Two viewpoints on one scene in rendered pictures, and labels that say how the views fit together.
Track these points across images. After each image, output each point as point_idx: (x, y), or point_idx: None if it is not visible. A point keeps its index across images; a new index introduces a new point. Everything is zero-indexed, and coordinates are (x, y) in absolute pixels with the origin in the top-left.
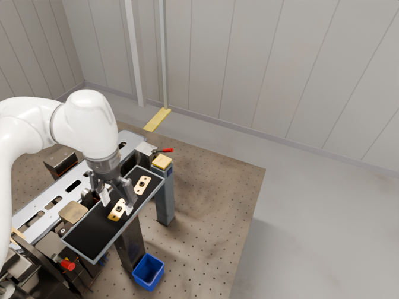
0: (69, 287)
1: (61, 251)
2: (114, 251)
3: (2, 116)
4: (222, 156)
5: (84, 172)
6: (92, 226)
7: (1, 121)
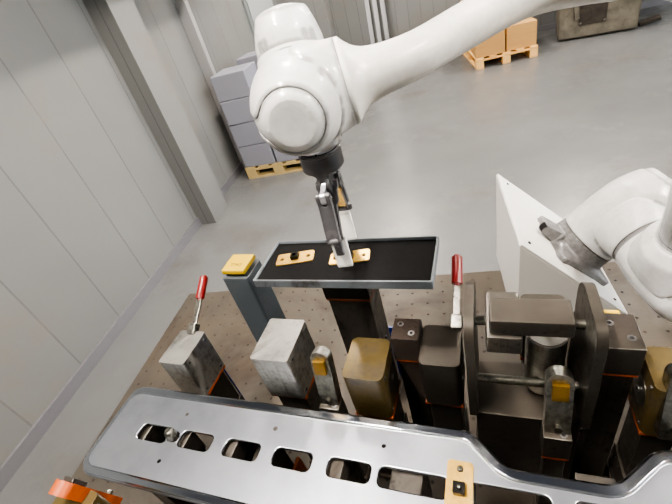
0: None
1: (441, 325)
2: None
3: (331, 49)
4: (157, 350)
5: (245, 461)
6: (390, 267)
7: (344, 48)
